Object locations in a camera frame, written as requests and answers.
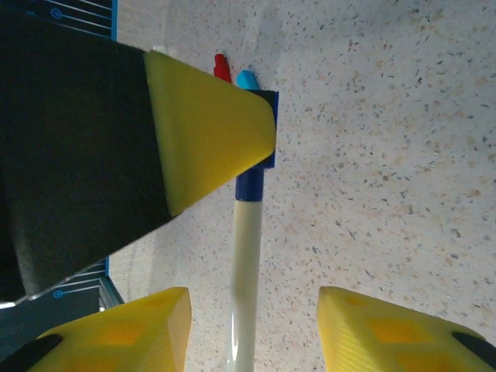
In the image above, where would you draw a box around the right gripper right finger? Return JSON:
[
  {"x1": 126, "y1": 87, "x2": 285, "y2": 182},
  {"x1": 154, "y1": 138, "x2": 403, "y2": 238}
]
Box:
[{"x1": 317, "y1": 286, "x2": 496, "y2": 372}]

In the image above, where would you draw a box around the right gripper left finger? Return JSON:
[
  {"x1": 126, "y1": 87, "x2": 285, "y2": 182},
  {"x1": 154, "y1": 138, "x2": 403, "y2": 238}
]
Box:
[{"x1": 11, "y1": 286, "x2": 192, "y2": 372}]

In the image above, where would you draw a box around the red pen cap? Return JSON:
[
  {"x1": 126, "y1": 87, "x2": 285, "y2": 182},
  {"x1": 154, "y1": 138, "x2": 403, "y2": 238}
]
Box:
[{"x1": 212, "y1": 53, "x2": 233, "y2": 83}]

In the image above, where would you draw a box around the cyan pen cap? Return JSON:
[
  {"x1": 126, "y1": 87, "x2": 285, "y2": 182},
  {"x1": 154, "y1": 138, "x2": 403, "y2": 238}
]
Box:
[{"x1": 235, "y1": 69, "x2": 260, "y2": 91}]

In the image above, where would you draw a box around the dark blue felt-tip marker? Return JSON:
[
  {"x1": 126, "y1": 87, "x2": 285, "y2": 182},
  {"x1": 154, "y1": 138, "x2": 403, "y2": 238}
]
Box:
[{"x1": 226, "y1": 89, "x2": 280, "y2": 372}]

